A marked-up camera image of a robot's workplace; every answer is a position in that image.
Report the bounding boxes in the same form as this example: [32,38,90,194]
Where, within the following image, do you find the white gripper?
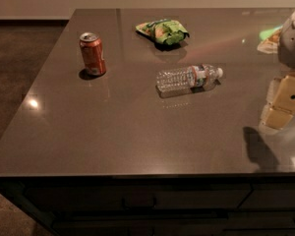
[260,11,295,131]

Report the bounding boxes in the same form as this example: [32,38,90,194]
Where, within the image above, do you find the red coke can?
[80,32,106,76]

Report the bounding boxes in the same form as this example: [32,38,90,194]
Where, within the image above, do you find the green rice chip bag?
[136,19,190,46]

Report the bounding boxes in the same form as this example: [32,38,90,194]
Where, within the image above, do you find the clear plastic water bottle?
[156,64,223,92]

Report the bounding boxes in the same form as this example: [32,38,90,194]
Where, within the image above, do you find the dark cabinet drawers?
[0,177,295,236]

